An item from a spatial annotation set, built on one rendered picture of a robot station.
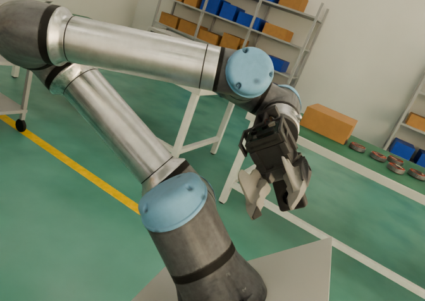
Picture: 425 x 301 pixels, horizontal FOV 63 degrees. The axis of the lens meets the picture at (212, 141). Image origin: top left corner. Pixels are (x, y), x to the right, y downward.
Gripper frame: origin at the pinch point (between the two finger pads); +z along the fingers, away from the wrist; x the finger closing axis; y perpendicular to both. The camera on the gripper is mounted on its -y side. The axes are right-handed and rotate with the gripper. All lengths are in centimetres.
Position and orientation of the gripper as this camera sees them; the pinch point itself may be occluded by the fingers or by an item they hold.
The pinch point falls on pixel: (274, 211)
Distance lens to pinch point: 48.2
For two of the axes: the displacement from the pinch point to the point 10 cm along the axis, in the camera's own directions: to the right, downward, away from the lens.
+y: -4.8, -8.1, -3.3
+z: -2.3, 4.8, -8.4
